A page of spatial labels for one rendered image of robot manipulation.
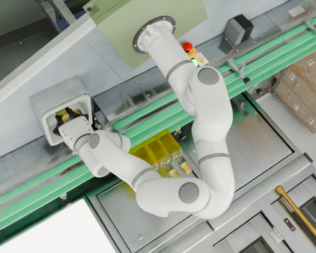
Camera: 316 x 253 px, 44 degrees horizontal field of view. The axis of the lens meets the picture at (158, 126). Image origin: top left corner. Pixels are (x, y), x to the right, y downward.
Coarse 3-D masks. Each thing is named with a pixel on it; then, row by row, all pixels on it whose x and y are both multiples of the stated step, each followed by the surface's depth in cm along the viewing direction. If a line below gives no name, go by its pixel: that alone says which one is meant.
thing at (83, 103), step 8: (80, 96) 129; (88, 96) 131; (64, 104) 127; (72, 104) 143; (80, 104) 142; (88, 104) 135; (48, 112) 125; (80, 112) 149; (88, 112) 140; (48, 120) 142; (56, 120) 145; (48, 128) 145; (48, 136) 136; (56, 136) 144; (56, 144) 144
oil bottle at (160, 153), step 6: (150, 138) 159; (156, 138) 159; (150, 144) 157; (156, 144) 158; (162, 144) 158; (150, 150) 157; (156, 150) 156; (162, 150) 157; (156, 156) 155; (162, 156) 155; (168, 156) 156; (162, 162) 154; (168, 162) 155
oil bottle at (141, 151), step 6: (138, 144) 157; (144, 144) 158; (132, 150) 157; (138, 150) 156; (144, 150) 156; (138, 156) 155; (144, 156) 155; (150, 156) 155; (150, 162) 154; (156, 162) 154; (156, 168) 154
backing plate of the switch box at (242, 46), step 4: (224, 36) 171; (228, 40) 170; (248, 40) 172; (252, 40) 172; (232, 44) 170; (240, 44) 170; (244, 44) 170; (248, 44) 171; (252, 44) 171; (236, 48) 169; (240, 48) 169; (244, 48) 169
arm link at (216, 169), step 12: (216, 156) 102; (228, 156) 104; (204, 168) 103; (216, 168) 101; (228, 168) 102; (204, 180) 105; (216, 180) 102; (228, 180) 102; (216, 192) 102; (228, 192) 103; (216, 204) 100; (228, 204) 104; (204, 216) 100; (216, 216) 104
